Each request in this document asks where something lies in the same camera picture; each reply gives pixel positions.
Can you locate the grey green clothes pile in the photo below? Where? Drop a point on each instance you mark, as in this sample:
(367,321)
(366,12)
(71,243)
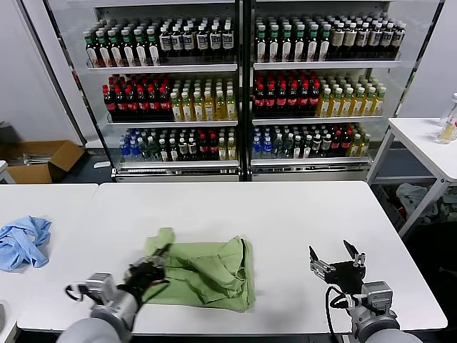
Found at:
(410,196)

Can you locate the dark bottle blue label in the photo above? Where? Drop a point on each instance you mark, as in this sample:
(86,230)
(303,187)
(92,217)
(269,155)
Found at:
(165,42)
(387,38)
(215,40)
(202,41)
(399,37)
(375,38)
(177,42)
(189,41)
(228,40)
(362,38)

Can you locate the clear bottle yellow contents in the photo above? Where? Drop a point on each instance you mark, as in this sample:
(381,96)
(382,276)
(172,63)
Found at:
(446,132)

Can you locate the silver wrist block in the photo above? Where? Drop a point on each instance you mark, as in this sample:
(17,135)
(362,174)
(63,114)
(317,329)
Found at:
(378,296)
(100,286)

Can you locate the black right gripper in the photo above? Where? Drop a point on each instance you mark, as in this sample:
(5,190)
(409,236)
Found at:
(344,275)

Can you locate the white stool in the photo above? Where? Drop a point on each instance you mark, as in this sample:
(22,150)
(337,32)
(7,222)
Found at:
(5,173)

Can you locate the open cardboard box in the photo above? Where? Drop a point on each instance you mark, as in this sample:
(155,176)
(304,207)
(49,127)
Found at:
(32,175)

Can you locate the green cap tea bottle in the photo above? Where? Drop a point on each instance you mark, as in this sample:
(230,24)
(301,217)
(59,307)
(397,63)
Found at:
(104,50)
(274,44)
(287,44)
(300,44)
(116,49)
(261,44)
(128,48)
(91,50)
(313,43)
(141,48)
(154,48)
(325,43)

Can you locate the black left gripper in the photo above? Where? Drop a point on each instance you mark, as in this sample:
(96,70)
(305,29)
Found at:
(146,273)

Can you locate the small red cap cola bottle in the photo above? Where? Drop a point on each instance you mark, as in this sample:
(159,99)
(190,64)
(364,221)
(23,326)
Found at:
(213,148)
(336,144)
(203,148)
(346,143)

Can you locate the small dark white-cap bottle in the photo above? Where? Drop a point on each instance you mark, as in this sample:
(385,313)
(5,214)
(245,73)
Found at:
(316,146)
(193,149)
(326,145)
(163,150)
(173,150)
(183,150)
(297,148)
(307,147)

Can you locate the small yellow juice bottle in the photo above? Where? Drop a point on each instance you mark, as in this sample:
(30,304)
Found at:
(231,149)
(355,145)
(223,150)
(365,145)

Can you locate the dark bottle tan label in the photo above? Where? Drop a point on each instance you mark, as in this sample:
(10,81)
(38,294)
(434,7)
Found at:
(337,39)
(350,38)

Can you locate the glass cooler door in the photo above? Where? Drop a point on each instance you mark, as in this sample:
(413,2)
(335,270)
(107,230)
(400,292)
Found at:
(80,89)
(407,89)

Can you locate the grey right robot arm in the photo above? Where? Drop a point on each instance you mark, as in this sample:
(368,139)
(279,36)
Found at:
(378,328)

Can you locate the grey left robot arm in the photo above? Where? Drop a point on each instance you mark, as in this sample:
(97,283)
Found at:
(107,321)

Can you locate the drink cooler shelf unit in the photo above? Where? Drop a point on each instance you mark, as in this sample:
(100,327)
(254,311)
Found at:
(160,68)
(321,65)

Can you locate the crumpled light blue shirt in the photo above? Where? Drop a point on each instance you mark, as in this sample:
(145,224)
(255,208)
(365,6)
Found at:
(21,243)

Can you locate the silver left wrist block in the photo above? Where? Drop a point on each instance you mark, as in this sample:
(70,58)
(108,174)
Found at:
(100,286)

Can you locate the small clear green bottle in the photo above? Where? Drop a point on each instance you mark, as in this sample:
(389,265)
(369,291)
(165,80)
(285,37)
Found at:
(153,150)
(144,150)
(288,147)
(278,147)

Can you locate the white side table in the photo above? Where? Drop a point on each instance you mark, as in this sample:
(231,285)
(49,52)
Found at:
(421,143)

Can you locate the silver right wrist block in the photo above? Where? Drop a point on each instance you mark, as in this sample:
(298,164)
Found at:
(378,296)

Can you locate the light green polo shirt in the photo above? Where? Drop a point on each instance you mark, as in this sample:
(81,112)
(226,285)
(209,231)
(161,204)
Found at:
(221,264)

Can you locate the small blue water bottle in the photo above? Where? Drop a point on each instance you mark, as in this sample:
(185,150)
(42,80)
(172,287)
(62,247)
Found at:
(124,150)
(134,150)
(257,148)
(267,148)

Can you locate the metal rods bundle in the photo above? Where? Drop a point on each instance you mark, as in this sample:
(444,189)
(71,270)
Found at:
(35,159)

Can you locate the small white floor object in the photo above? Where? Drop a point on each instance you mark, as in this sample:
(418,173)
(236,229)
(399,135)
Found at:
(101,164)

